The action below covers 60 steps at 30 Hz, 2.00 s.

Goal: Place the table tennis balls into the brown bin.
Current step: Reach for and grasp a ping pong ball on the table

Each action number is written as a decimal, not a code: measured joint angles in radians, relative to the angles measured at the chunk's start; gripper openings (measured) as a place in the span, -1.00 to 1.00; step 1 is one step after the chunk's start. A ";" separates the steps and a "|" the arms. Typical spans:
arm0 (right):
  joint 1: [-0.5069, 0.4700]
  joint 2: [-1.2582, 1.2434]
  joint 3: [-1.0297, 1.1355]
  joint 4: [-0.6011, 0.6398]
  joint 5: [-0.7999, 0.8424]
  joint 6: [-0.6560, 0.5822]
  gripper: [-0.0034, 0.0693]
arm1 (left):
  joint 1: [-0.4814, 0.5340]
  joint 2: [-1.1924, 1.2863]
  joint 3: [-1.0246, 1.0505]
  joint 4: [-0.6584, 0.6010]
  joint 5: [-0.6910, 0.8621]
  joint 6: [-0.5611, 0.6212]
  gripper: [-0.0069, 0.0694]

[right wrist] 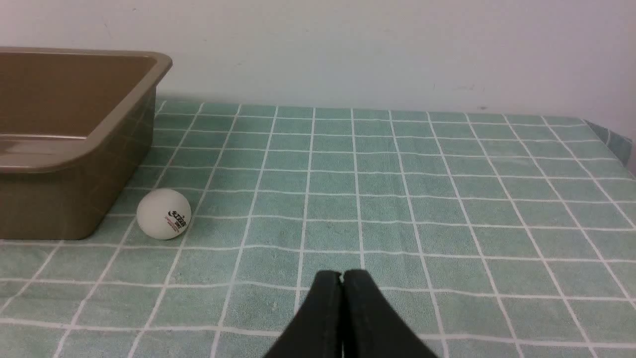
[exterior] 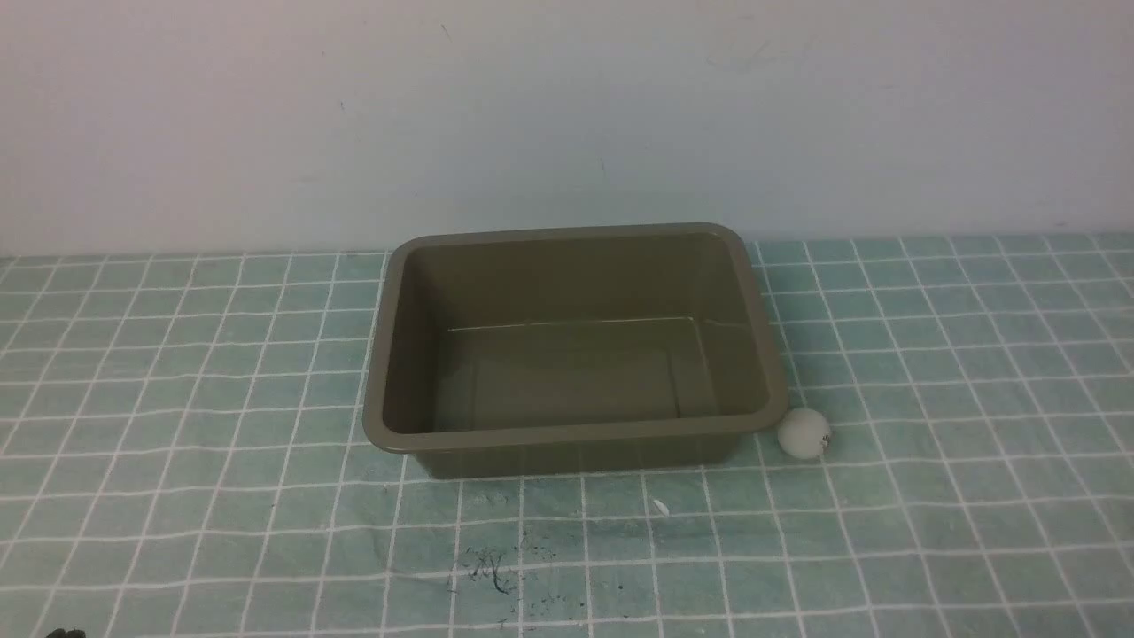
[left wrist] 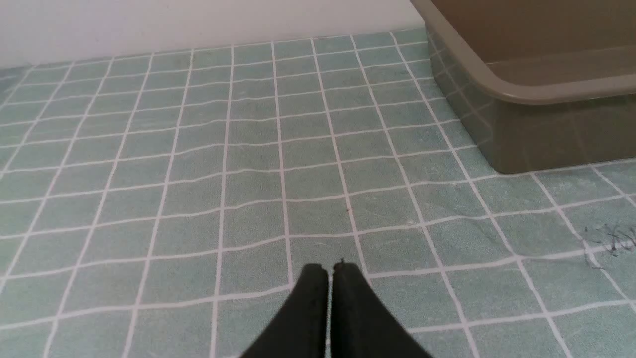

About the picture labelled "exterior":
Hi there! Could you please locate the white table-tennis ball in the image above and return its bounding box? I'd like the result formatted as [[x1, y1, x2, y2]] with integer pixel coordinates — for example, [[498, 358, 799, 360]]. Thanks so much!
[[776, 408, 833, 460]]

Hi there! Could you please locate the olive green plastic bin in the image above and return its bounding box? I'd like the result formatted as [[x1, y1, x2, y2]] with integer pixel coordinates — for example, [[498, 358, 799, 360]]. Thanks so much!
[[363, 222, 789, 479]]

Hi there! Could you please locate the teal checkered tablecloth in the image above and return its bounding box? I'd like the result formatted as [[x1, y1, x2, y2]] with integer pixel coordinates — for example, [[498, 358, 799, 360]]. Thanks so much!
[[1, 233, 1133, 637]]

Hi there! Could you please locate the dark object at table edge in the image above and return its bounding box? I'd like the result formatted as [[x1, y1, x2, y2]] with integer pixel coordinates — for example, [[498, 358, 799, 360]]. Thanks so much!
[[45, 627, 88, 638]]

